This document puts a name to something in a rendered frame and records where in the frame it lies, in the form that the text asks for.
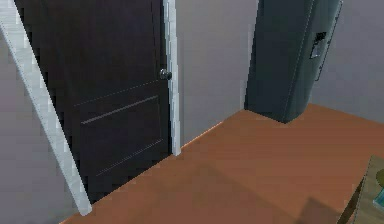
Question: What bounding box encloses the dark grey fridge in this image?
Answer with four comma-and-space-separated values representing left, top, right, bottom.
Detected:
244, 0, 344, 124

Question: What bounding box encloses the round metal door knob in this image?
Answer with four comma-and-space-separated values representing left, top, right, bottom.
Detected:
159, 68, 173, 81

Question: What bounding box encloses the dark brown room door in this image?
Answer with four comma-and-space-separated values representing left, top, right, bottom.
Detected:
13, 0, 173, 205

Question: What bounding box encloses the pale blue dish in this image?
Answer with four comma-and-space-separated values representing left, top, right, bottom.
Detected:
372, 188, 384, 212

